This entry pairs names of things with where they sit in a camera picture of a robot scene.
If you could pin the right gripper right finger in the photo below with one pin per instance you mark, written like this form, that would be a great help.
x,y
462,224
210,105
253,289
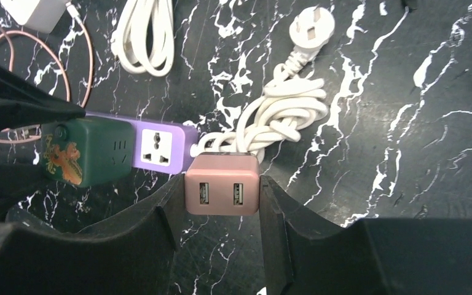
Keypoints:
x,y
305,253

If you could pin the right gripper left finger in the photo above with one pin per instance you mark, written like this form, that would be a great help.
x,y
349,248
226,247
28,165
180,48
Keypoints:
x,y
131,252

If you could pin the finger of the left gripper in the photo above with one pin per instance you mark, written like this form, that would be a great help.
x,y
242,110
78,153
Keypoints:
x,y
23,104
18,181

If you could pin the green power adapter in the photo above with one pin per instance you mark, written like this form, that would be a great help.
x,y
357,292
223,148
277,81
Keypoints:
x,y
87,151

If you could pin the white USB charger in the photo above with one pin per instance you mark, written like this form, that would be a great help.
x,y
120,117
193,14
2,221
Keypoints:
x,y
38,15

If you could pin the small pink adapter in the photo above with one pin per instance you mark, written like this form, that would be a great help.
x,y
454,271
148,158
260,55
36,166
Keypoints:
x,y
223,183

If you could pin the purple power strip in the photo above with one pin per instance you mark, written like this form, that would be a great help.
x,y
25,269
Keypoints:
x,y
163,147

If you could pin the white plug with cord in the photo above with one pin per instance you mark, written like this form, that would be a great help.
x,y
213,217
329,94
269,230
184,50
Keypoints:
x,y
289,102

